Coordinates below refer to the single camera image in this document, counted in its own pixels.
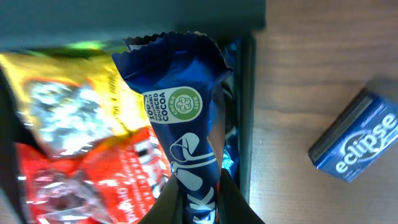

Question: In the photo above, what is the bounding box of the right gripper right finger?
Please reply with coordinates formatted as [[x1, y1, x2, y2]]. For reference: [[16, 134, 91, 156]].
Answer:
[[218, 169, 264, 224]]

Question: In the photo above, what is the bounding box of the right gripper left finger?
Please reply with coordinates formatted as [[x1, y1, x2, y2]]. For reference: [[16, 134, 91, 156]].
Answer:
[[139, 177, 183, 224]]

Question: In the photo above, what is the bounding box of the red Hacks candy bag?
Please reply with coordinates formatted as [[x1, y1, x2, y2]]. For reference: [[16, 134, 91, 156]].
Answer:
[[16, 126, 171, 223]]

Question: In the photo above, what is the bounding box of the purple Dairy Milk bar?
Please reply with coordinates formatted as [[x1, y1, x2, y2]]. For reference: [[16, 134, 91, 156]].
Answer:
[[112, 32, 232, 224]]

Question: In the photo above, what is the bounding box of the yellow Hacks candy bag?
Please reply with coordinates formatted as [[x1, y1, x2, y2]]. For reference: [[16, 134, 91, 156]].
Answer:
[[1, 53, 150, 159]]

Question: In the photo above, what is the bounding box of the blue Oreo cookie pack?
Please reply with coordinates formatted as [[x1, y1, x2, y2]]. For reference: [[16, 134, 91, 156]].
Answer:
[[218, 39, 241, 185]]

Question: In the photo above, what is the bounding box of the blue Eclipse mint box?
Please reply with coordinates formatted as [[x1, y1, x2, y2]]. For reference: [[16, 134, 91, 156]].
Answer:
[[308, 89, 397, 182]]

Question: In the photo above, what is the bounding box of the Haribo gummy worms bag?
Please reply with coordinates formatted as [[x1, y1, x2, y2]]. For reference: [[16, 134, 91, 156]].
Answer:
[[23, 40, 127, 58]]

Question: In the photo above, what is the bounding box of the dark green open box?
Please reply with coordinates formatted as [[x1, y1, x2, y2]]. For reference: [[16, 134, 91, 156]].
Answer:
[[0, 0, 267, 206]]

